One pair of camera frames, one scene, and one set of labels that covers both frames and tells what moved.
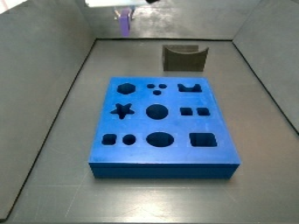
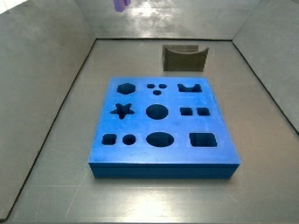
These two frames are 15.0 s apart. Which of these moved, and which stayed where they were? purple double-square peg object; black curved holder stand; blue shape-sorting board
Moved: purple double-square peg object
Stayed: black curved holder stand; blue shape-sorting board
